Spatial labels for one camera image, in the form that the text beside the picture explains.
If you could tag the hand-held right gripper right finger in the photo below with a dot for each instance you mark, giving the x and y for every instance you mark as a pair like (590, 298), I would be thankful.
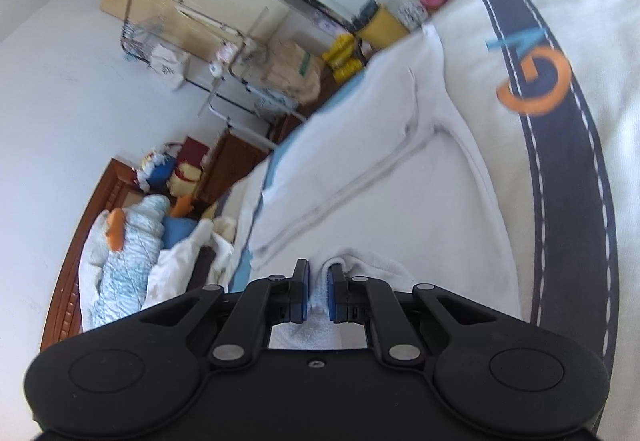
(333, 293)

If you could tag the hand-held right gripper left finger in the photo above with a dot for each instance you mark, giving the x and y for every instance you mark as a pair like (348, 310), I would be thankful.
(301, 291)

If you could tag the white shirt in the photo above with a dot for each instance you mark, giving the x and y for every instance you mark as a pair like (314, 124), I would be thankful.
(400, 201)

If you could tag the cream blanket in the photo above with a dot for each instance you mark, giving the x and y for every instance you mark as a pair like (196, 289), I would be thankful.
(175, 261)

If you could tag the blue pillow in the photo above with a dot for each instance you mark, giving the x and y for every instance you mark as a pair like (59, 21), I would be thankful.
(180, 231)

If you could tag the dark wooden nightstand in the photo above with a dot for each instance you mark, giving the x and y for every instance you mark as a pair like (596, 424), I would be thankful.
(230, 166)

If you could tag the dark red box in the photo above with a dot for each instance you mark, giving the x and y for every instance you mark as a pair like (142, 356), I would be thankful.
(192, 152)

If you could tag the light blue quilted blanket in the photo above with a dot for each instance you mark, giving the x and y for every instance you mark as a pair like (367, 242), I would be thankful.
(125, 271)

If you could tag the blue white plush toy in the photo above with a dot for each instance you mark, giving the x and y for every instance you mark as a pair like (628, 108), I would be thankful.
(155, 168)

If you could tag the brown paper bag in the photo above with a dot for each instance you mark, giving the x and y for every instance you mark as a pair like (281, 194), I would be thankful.
(290, 71)

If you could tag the wooden headboard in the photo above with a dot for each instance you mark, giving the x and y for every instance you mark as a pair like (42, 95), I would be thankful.
(100, 191)

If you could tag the yellow plastic bag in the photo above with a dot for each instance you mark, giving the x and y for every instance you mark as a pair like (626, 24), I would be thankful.
(342, 56)

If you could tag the white package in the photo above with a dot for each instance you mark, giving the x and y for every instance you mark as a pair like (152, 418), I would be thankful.
(170, 63)

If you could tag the yellow bin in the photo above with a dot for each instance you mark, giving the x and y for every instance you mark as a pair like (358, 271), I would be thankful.
(385, 28)

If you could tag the striped printed bedspread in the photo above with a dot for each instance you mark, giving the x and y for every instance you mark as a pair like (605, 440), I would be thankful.
(575, 171)

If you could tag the light wooden cabinet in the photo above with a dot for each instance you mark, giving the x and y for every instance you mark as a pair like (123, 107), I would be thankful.
(200, 36)

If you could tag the patterned white bag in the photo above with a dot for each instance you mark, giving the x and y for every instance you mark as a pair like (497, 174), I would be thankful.
(412, 15)

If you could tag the metal tube rack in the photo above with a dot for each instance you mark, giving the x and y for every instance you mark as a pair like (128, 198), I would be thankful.
(134, 41)

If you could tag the pink slipper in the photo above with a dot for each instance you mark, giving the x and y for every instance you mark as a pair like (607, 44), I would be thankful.
(430, 1)

